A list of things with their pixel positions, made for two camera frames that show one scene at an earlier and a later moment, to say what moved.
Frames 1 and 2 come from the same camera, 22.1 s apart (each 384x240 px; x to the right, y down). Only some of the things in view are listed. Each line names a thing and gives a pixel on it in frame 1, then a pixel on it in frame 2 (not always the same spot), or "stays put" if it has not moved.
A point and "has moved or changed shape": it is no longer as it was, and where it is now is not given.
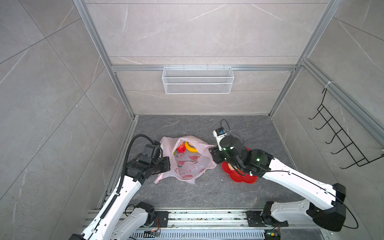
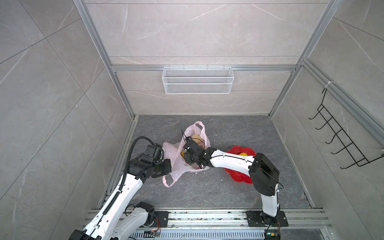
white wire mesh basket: (197, 80) stays put
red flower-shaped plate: (236, 176) stays put
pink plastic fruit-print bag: (189, 158) has moved or changed shape
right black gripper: (215, 153) → (186, 155)
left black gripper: (166, 162) stays put
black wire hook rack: (349, 148) stays put
